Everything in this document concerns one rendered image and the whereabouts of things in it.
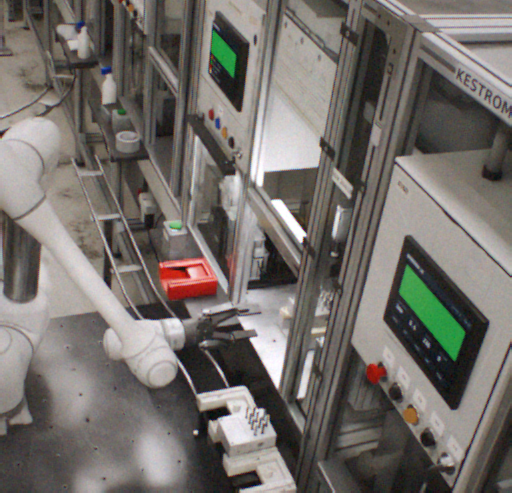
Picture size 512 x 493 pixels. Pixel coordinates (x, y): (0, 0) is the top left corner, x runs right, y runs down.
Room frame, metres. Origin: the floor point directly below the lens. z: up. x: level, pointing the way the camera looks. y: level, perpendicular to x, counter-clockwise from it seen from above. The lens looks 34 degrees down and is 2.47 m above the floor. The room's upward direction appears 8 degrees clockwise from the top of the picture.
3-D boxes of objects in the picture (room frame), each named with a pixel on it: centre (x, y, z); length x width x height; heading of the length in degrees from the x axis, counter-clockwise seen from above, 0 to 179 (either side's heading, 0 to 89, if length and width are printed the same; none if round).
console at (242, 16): (2.18, 0.05, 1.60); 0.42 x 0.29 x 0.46; 26
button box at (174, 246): (2.14, 0.26, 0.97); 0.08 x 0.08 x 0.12; 26
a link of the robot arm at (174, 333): (1.64, 0.19, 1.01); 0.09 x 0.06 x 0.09; 26
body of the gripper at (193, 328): (1.67, 0.13, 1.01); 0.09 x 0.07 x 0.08; 116
